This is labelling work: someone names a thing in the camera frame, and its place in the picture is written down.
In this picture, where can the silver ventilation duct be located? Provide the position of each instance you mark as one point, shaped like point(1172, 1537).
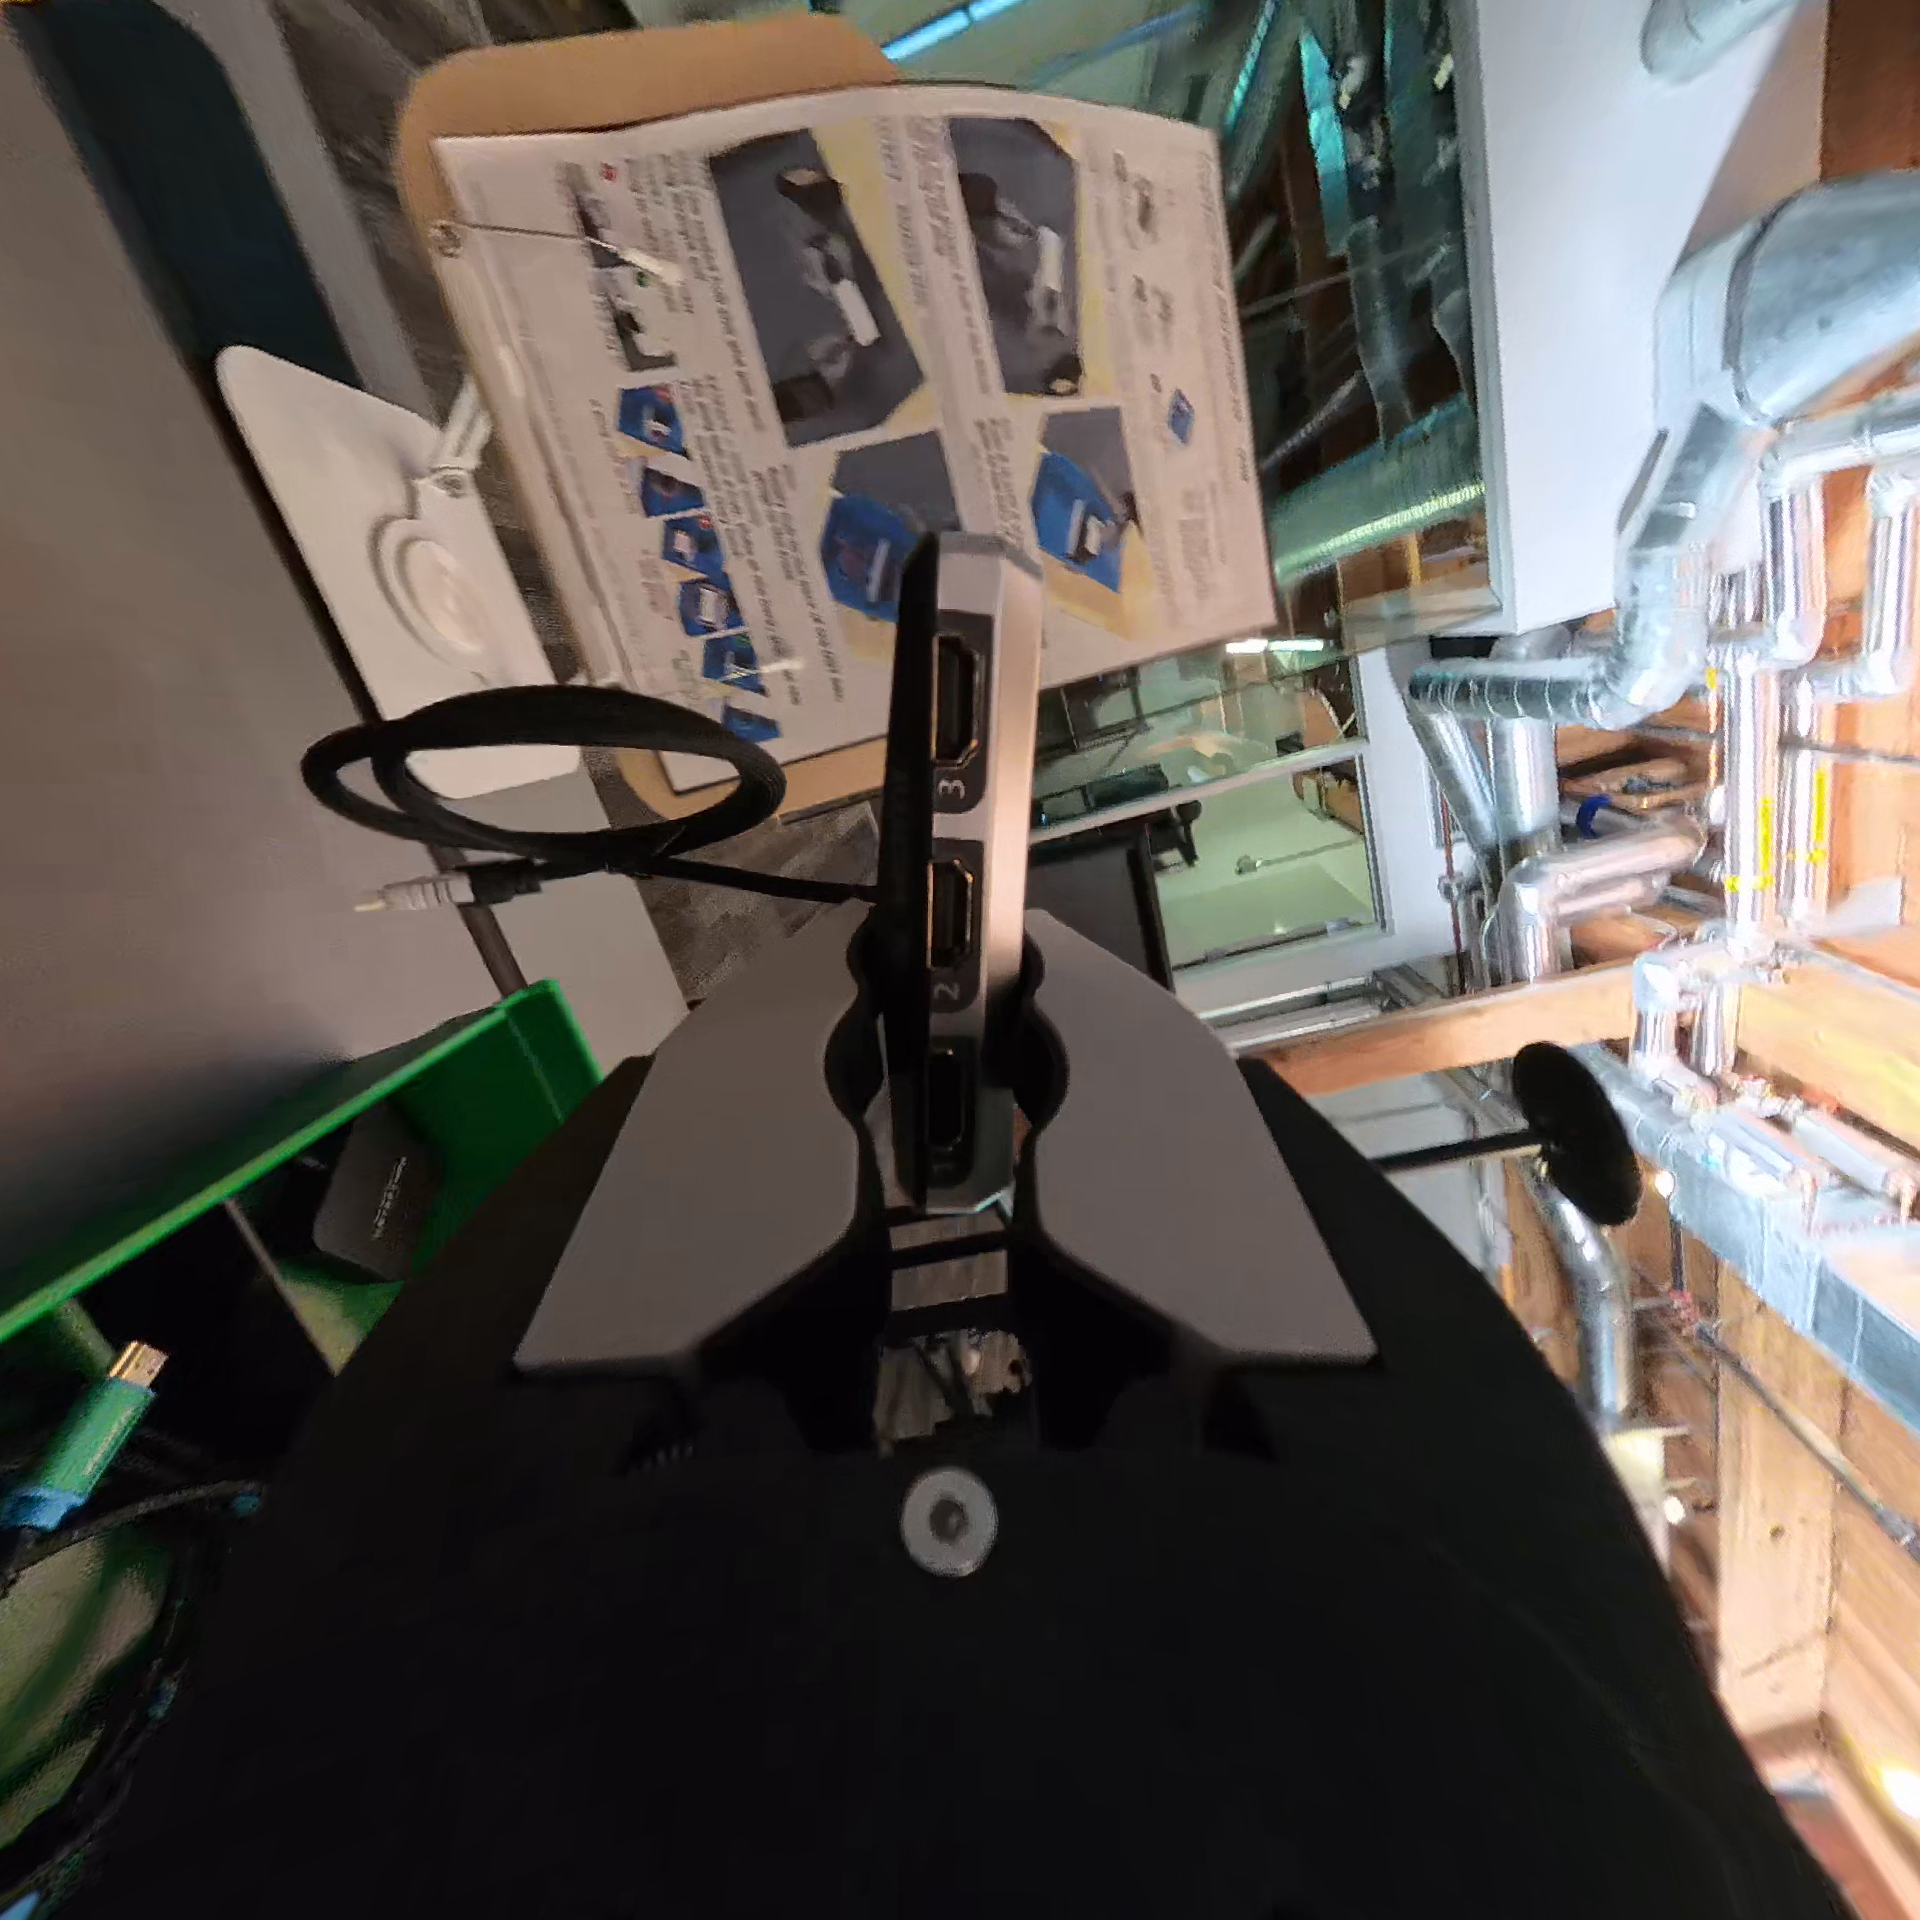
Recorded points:
point(1681, 1020)
point(1772, 331)

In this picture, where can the white stand base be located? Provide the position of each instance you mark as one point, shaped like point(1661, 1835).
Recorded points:
point(393, 572)

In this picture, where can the black monitor on stand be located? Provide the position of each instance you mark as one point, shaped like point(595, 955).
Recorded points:
point(1095, 900)

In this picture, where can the printed instruction sheet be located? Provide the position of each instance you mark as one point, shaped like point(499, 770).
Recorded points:
point(871, 361)

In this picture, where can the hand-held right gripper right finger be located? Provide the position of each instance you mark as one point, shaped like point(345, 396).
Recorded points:
point(1201, 1200)

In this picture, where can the instruction sheet on stand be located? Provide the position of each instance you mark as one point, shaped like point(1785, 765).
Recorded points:
point(645, 46)

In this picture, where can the black square adapter hub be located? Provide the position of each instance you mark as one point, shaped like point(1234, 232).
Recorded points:
point(406, 1187)

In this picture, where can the black round base stand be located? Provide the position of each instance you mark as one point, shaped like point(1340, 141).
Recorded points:
point(1575, 1134)

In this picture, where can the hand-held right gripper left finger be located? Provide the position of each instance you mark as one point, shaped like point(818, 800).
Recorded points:
point(708, 1200)

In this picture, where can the green plastic bin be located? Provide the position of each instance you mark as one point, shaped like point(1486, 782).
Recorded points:
point(271, 1170)

